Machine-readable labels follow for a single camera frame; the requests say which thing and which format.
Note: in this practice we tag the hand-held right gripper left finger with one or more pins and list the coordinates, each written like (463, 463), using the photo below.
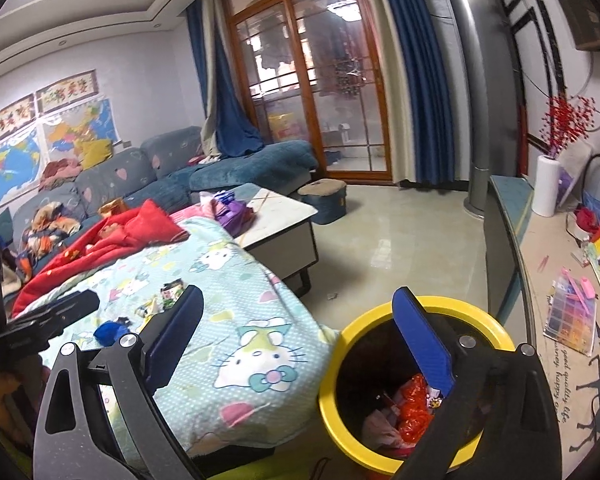
(174, 330)

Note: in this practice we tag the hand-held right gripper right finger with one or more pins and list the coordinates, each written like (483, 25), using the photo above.
(425, 340)

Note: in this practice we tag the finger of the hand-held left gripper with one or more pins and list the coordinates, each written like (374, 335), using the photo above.
(54, 320)

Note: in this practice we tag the yellow white snack packet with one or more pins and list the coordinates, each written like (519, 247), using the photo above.
(147, 309)

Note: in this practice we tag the silver snack wrapper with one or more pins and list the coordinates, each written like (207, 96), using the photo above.
(172, 292)

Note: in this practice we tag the blue cloth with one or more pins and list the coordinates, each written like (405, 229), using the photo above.
(107, 332)

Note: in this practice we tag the red plastic bag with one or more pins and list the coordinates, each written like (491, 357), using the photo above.
(415, 415)

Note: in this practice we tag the white plastic bag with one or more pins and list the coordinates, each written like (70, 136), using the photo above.
(380, 427)

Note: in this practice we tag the yellow trash bin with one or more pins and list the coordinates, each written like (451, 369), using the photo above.
(350, 430)

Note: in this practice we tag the cat print blanket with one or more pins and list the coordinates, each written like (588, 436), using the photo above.
(240, 310)

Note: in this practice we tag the colourful cloth pile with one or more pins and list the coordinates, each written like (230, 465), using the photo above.
(49, 222)

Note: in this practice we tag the red blanket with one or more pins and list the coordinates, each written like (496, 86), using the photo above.
(129, 230)

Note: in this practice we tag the long side cabinet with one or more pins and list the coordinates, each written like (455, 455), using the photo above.
(505, 260)

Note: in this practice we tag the world map poster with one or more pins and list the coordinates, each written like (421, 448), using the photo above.
(9, 170)

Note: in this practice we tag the orange box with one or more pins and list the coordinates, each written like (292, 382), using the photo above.
(112, 206)

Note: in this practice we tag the purple cloth bag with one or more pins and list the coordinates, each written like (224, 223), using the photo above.
(232, 215)

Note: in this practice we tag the pink cloth pile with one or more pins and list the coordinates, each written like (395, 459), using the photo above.
(62, 170)

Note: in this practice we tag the colourful bead box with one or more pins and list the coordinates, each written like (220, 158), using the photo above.
(570, 320)

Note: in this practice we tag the white top coffee table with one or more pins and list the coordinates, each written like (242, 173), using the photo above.
(280, 220)

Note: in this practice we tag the blue sofa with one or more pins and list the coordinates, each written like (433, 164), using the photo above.
(129, 170)

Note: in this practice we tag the framed embroidery picture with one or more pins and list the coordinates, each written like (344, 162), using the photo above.
(7, 122)
(67, 91)

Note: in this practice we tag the pink plastic case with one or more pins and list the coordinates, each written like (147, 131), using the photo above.
(586, 287)

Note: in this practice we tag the yellow cushion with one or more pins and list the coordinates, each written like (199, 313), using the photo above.
(95, 154)

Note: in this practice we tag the blue footstool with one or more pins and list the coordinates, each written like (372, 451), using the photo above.
(325, 200)

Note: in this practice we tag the country map poster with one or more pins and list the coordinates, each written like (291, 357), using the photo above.
(74, 125)

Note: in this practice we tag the white paper towel roll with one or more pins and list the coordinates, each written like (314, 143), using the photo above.
(545, 185)

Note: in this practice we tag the cream curtain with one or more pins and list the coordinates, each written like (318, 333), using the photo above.
(397, 135)

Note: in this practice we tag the blue curtain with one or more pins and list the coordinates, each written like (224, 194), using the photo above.
(229, 125)
(420, 85)

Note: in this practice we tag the yellow toy box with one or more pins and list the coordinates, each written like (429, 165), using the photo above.
(282, 127)

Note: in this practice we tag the grey tower air conditioner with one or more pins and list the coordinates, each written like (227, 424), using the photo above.
(485, 110)

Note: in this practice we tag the red berry branch decoration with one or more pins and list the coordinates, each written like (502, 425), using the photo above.
(565, 120)

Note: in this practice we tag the wooden sliding glass door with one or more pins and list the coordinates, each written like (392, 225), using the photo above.
(330, 85)

